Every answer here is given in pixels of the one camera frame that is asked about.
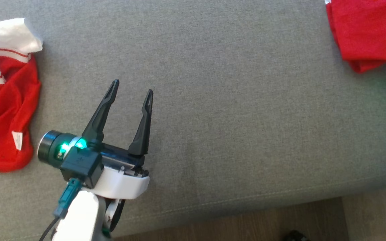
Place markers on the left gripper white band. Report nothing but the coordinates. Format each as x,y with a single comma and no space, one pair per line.
122,182

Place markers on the red and white basketball jersey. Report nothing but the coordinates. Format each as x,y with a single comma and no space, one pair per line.
5,100

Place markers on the red shorts with white trim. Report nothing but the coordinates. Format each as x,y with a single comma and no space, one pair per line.
370,30

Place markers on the large grey sofa seat cushion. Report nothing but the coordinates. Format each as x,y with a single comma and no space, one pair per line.
230,117

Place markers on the small black object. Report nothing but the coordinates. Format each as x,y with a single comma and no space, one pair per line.
295,237

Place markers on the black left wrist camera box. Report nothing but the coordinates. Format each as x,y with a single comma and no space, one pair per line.
80,165

